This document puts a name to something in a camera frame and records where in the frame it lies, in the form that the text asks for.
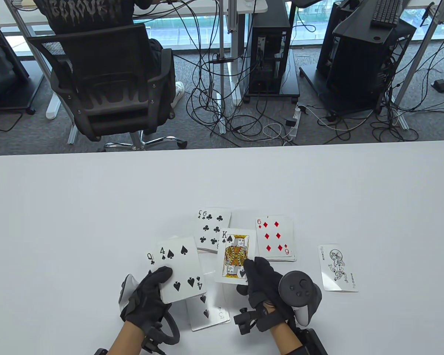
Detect person's left forearm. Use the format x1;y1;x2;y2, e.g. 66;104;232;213
107;321;147;355

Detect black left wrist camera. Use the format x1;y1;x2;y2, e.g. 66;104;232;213
142;325;168;355

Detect grey left hand controller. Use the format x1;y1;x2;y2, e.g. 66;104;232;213
118;274;181;346

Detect black rolling cabinet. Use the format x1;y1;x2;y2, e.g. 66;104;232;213
0;22;37;115

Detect black keyboard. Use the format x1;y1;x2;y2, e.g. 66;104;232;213
371;0;404;28

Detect grey hand controller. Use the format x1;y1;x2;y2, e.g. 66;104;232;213
118;274;181;346
278;271;323;327

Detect person's left hand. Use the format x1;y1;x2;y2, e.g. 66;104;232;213
120;266;173;330

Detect pile of diamonds cards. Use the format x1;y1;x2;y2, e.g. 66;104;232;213
256;215;297;262

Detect black tower cart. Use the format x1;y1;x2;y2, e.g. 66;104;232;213
243;50;301;104

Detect aluminium desk frame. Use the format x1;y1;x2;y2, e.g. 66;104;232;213
392;0;444;130

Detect white power strip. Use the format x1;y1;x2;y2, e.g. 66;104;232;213
287;105;307;138

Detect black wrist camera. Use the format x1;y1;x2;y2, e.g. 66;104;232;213
142;325;168;355
233;306;272;335

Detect white floor cable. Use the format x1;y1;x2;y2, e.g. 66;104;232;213
262;123;293;141

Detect black equipment stand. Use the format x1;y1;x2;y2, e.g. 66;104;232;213
316;0;417;115

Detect tangle of black floor cables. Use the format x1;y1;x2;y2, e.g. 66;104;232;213
186;0;300;143
370;37;444;143

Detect joker playing card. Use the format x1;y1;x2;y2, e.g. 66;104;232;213
318;244;359;293

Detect black mesh office chair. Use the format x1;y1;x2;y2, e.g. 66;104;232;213
27;23;188;152

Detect person's right hand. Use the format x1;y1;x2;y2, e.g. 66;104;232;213
237;257;296;327

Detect black right forearm battery pack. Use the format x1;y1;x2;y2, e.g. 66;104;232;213
295;327;328;355

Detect deck of playing cards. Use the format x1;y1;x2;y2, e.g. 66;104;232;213
147;237;207;303

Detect single spades playing card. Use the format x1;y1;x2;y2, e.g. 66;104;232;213
215;229;258;285

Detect grey right hand controller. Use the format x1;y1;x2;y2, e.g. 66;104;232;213
278;271;323;327

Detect pile of clubs cards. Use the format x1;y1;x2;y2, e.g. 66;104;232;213
197;209;232;254

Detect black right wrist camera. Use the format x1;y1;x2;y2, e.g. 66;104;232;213
233;306;272;335

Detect black computer tower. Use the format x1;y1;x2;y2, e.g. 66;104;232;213
249;0;292;94

